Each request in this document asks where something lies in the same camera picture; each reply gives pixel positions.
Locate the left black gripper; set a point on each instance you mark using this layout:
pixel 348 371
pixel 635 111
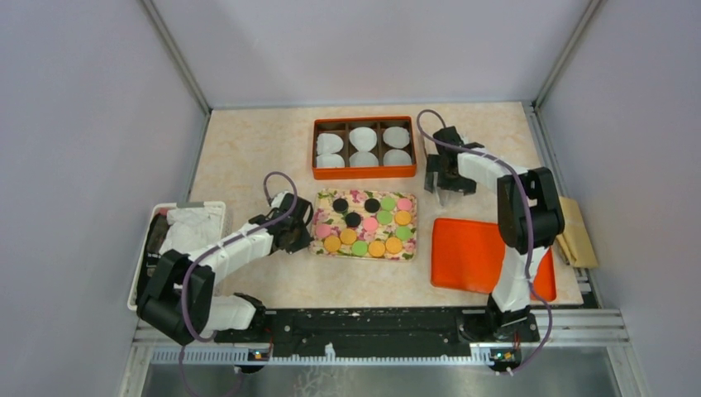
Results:
pixel 302 242

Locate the black cookie two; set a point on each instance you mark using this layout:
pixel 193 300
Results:
pixel 353 220

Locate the pink cookie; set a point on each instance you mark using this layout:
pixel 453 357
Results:
pixel 370 224
pixel 322 231
pixel 404 204

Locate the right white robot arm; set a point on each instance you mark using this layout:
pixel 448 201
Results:
pixel 529 217

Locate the green cookie bottom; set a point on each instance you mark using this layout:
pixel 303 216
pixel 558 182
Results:
pixel 359 248

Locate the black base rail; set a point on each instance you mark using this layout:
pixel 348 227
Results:
pixel 378 332

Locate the orange compartment box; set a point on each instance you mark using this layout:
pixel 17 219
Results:
pixel 378 147

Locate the green cookie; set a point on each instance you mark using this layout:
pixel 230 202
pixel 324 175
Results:
pixel 384 217
pixel 359 248
pixel 403 233
pixel 388 203

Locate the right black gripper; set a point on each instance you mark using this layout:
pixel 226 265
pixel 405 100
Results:
pixel 435 165

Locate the white plastic basket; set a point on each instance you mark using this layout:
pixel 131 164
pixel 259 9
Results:
pixel 155 235

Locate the green cookie top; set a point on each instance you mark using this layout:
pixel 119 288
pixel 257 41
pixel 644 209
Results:
pixel 388 203

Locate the black cookie three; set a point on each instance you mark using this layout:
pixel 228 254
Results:
pixel 372 205

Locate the white paper cup two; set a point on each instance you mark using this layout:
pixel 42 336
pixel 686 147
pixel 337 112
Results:
pixel 363 138

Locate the green cookie right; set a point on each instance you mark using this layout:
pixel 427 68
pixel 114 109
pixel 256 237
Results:
pixel 403 233

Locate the white paper cup three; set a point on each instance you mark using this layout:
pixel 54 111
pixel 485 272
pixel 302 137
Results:
pixel 330 161

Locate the pink cookie left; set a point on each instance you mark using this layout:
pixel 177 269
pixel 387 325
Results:
pixel 322 231

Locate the white cloth in basket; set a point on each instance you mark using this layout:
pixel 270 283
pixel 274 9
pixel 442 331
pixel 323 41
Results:
pixel 190 229

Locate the white paper cup one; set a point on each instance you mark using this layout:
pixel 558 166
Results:
pixel 329 143

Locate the orange cookie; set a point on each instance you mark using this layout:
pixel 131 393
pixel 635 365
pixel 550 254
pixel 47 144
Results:
pixel 348 236
pixel 332 244
pixel 403 217
pixel 393 245
pixel 376 249

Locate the white paper cup six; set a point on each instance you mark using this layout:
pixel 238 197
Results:
pixel 396 157

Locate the green cookie middle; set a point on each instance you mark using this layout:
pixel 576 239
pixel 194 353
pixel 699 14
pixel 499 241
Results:
pixel 384 217

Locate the pink cookie top right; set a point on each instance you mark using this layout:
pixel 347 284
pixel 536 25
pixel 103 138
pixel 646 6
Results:
pixel 404 204

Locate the black cookie one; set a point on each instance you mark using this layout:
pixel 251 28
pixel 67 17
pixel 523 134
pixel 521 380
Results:
pixel 340 205

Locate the orange box lid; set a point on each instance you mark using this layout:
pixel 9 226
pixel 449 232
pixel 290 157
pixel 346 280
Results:
pixel 467 255

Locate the floral serving tray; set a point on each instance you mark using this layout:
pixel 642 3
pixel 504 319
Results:
pixel 323 213

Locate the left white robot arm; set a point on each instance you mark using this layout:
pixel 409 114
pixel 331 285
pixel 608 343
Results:
pixel 180 300

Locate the pink cookie centre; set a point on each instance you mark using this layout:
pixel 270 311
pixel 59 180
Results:
pixel 370 224

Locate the white paper cup five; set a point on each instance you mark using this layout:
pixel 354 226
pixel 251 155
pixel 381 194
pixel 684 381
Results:
pixel 396 137

